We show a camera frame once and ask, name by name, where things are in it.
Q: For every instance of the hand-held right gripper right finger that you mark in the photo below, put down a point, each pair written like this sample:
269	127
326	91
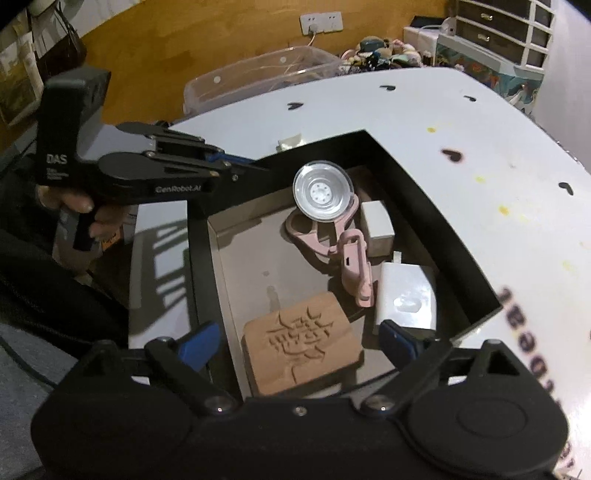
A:
399	339

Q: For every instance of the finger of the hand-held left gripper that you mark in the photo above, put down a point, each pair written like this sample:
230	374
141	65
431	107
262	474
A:
171	137
231	173

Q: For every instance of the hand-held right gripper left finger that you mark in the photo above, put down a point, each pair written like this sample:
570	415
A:
203	344

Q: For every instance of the white charger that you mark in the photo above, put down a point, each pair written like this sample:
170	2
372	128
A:
406	295

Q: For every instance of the small pink device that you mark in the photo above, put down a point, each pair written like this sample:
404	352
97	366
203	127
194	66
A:
355	265

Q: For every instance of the clear suction cup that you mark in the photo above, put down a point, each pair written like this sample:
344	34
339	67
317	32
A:
323	191

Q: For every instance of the carved wooden block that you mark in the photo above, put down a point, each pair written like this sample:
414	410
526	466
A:
302	344

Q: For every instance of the pink scissor-shaped clip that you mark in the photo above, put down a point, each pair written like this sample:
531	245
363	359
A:
309	235

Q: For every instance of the white cube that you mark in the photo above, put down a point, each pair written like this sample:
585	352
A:
376	226

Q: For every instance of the black cardboard box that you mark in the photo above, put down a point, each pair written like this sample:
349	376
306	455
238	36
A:
415	194

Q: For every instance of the person's left hand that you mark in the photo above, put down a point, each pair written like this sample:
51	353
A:
108	219

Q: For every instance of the small white paper scrap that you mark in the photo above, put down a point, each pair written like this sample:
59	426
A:
290	142

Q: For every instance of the clear plastic storage bin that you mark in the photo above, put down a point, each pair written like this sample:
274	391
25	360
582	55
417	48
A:
263	74

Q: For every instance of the pile of stuffed toys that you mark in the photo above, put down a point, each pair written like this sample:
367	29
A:
383	50

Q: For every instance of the small white appliance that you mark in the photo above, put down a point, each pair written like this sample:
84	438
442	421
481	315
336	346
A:
445	25

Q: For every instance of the patterned cabinet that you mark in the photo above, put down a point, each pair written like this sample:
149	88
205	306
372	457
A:
489	69

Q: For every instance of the white drawer unit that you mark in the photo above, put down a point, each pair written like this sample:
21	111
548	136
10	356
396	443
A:
503	27

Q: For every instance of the white wall outlet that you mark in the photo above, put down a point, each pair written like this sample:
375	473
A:
321	22

